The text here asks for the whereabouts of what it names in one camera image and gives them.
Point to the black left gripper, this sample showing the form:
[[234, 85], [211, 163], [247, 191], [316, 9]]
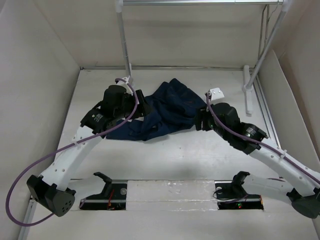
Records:
[[145, 108]]

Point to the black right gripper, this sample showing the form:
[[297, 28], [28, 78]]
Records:
[[202, 113]]

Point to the dark blue denim trousers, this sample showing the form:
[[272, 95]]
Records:
[[173, 108]]

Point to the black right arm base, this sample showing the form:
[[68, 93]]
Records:
[[230, 194]]

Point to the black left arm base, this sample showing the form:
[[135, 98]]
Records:
[[112, 197]]

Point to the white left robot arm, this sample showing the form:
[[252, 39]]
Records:
[[54, 188]]

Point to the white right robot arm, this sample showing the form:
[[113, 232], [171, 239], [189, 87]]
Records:
[[297, 184]]

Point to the white clothes rack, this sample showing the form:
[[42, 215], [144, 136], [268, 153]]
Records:
[[197, 35]]

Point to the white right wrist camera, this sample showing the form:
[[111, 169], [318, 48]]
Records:
[[215, 94]]

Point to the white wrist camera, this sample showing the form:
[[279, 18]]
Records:
[[127, 79], [215, 94]]

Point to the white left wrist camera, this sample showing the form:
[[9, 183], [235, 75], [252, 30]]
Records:
[[127, 79]]

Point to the silver wire hanger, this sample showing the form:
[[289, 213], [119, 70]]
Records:
[[264, 28]]

